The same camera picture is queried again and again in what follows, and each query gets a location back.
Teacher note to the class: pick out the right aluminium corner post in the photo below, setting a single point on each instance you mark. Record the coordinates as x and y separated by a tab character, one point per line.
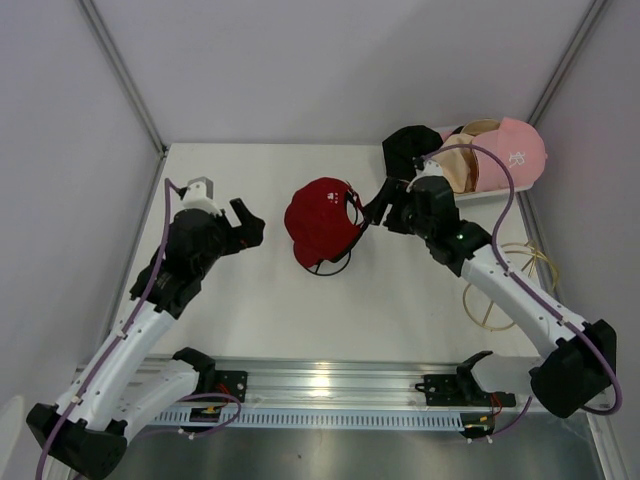
586	27

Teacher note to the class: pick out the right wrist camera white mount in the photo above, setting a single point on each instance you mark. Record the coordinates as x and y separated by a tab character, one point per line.
431	169

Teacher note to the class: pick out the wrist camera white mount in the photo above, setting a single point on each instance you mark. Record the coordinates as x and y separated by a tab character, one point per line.
431	169
199	195

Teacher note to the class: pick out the black wire hat stand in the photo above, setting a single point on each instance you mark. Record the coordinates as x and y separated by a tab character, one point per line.
335	265

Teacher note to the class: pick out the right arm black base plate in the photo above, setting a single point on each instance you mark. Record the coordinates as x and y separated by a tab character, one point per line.
460	389

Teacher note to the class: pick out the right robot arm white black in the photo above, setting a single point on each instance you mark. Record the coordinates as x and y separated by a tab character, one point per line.
575	359

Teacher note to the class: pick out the beige baseball cap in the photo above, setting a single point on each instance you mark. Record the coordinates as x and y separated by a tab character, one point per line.
460	165

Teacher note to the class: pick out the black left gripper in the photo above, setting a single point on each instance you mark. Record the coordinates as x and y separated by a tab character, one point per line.
249	236

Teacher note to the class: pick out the white plastic basket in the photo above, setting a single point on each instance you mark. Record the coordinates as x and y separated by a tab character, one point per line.
490	193

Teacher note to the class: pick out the red baseball cap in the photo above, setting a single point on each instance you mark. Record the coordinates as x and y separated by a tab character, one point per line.
303	202

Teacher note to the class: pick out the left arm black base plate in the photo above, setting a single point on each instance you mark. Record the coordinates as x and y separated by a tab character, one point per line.
225	385

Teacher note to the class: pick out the beige wire hat stand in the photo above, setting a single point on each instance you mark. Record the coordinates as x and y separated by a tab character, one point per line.
519	280

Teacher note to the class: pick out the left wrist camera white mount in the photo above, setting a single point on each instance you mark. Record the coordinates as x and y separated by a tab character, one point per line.
199	195

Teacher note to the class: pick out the pink baseball cap white logo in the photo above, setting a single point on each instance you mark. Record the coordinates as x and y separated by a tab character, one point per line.
520	149

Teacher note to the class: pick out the black baseball cap gold logo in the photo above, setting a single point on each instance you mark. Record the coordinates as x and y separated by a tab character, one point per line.
403	146

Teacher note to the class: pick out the left aluminium corner post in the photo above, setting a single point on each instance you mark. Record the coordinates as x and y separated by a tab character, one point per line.
116	62

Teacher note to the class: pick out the aluminium corner post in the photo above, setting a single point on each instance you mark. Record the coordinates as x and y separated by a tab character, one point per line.
116	62
586	27

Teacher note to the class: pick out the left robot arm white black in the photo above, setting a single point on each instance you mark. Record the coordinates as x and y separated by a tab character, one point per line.
92	423

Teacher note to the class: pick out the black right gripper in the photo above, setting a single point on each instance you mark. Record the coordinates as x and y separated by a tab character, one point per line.
376	208

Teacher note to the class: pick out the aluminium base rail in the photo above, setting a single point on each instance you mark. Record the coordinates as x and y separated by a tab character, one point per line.
273	383

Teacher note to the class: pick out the white slotted cable duct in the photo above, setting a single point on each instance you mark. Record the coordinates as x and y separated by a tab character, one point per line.
412	420

